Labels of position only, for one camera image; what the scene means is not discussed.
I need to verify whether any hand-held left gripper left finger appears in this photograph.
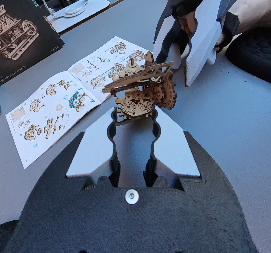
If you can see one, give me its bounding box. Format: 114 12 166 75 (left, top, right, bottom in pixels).
66 107 119 186

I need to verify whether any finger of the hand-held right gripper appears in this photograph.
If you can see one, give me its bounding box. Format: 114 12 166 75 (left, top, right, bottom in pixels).
185 0 225 87
153 14 191 69

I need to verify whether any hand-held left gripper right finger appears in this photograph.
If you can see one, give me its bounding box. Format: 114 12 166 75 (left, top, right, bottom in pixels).
145 106 201 187

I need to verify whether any curved wooden frame part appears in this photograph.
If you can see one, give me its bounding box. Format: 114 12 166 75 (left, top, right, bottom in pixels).
102 61 174 95

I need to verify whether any wooden gear model assembly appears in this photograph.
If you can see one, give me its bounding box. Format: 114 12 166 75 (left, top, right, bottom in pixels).
112 51 177 127

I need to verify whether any person's right forearm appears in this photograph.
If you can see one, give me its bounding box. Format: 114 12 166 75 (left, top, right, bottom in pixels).
241 0 271 34

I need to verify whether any black model kit box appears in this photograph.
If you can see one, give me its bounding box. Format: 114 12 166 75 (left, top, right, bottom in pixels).
0 0 65 86

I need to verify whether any person's right hand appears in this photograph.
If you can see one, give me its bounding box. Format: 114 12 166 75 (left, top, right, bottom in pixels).
229 2 253 35

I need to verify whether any black quilted cushion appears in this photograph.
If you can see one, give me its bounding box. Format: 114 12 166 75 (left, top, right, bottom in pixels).
225 32 271 82

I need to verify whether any open instruction booklet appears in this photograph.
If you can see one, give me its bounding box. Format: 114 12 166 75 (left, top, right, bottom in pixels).
5 36 153 170

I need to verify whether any white monitor stand base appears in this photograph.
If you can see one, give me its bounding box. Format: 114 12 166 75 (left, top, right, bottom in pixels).
32 0 110 33

